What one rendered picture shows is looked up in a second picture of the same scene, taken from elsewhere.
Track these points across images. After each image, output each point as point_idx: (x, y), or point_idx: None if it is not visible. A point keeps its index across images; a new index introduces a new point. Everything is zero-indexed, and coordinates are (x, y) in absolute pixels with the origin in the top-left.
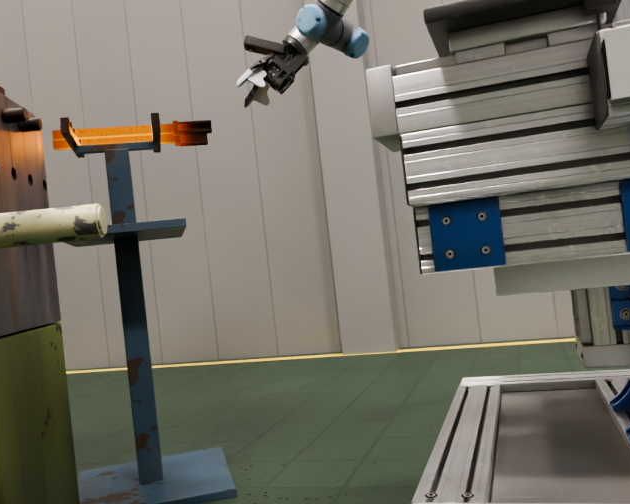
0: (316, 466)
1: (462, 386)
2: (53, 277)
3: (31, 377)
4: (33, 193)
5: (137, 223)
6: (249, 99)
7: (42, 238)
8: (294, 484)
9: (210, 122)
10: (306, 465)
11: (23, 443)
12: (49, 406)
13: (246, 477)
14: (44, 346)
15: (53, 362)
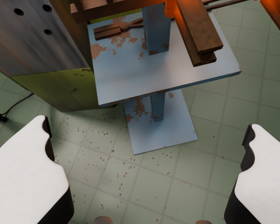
0: (161, 190)
1: None
2: (75, 54)
3: (55, 82)
4: (28, 19)
5: (94, 71)
6: (247, 145)
7: None
8: (140, 179)
9: (197, 53)
10: (164, 185)
11: (53, 93)
12: (77, 87)
13: (156, 156)
14: (67, 75)
15: (79, 78)
